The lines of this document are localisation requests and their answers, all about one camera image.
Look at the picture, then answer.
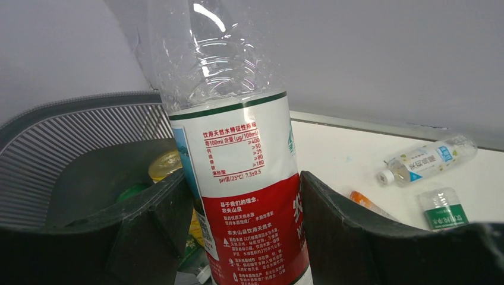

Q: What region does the yellow juice bottle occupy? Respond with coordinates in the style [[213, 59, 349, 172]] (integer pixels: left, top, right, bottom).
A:
[[148, 150, 204, 248]]

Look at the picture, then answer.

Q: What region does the clear bottle red label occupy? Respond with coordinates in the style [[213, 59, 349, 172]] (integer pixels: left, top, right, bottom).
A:
[[148, 1, 313, 284]]

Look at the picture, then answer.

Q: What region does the grey mesh waste bin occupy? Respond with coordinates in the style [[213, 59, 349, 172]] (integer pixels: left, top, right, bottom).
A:
[[1, 91, 174, 229]]

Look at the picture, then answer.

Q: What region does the orange tinted bottle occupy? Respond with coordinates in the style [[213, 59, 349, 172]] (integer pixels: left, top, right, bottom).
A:
[[349, 191, 399, 222]]

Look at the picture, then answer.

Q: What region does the clear bottle white blue label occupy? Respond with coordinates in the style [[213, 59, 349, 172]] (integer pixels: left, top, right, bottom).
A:
[[377, 134, 478, 185]]

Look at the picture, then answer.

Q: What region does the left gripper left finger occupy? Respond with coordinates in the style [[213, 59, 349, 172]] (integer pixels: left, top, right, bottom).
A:
[[1, 170, 193, 284]]

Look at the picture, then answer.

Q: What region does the green tinted bottle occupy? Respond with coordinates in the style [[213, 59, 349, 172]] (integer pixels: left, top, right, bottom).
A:
[[115, 183, 210, 283]]

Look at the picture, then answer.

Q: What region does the clear bottle green white label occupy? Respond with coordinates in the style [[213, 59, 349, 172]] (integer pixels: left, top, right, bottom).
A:
[[417, 188, 469, 232]]

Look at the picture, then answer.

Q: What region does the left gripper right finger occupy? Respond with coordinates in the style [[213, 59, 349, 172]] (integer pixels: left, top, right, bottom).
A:
[[300, 171, 503, 284]]

